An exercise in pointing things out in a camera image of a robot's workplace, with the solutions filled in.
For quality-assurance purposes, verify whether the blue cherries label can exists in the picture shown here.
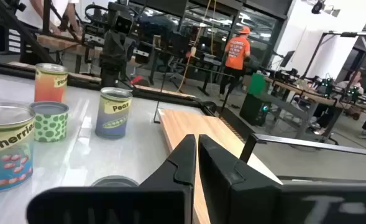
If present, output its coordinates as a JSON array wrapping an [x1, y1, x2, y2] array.
[[0, 101, 36, 193]]

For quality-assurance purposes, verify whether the yellow hanging rope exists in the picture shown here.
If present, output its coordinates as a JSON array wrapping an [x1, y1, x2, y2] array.
[[176, 0, 217, 94]]

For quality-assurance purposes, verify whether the wooden workbench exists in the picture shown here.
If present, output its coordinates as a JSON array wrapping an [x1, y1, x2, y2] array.
[[35, 33, 103, 58]]

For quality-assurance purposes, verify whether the black ceiling spotlight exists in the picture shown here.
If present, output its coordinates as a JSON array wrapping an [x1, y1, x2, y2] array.
[[310, 0, 326, 15]]

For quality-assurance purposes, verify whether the blue peas label can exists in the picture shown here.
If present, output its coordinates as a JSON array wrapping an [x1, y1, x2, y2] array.
[[94, 86, 134, 140]]

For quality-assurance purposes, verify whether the green panel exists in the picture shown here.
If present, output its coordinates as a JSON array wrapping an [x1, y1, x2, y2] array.
[[247, 73, 267, 96]]

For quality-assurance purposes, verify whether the green polka-dot peas can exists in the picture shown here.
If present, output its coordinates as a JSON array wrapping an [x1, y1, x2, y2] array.
[[29, 101, 70, 143]]

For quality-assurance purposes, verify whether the black metal rig frame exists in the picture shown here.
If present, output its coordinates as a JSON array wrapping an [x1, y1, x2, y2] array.
[[302, 30, 366, 78]]

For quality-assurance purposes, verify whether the wooden shelf with black frame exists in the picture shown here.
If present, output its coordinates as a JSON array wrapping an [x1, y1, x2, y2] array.
[[153, 70, 366, 224]]

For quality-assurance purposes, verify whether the green sliced peaches can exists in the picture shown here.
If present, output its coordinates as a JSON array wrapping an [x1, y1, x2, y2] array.
[[91, 175, 139, 188]]

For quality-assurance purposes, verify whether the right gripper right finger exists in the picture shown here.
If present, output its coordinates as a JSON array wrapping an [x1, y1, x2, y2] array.
[[198, 134, 282, 224]]

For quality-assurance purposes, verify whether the black computer tower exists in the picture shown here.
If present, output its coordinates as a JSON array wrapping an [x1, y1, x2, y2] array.
[[239, 92, 272, 127]]

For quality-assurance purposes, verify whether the person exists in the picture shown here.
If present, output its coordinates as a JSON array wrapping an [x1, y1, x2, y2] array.
[[336, 70, 365, 94], [219, 26, 252, 98], [16, 0, 81, 35]]

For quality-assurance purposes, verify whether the long wooden desk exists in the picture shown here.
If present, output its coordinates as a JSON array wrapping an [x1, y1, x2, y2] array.
[[263, 76, 366, 141]]

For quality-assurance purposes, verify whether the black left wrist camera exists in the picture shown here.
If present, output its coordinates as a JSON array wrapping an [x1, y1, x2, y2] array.
[[112, 11, 134, 35]]

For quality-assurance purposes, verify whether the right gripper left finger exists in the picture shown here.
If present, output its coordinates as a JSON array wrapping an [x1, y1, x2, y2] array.
[[139, 134, 198, 187]]

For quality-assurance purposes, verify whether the black aluminium table frame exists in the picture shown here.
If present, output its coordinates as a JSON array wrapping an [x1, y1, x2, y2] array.
[[0, 60, 217, 116]]

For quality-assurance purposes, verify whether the orange pineapple label can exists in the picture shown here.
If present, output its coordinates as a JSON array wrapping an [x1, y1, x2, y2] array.
[[34, 63, 68, 103]]

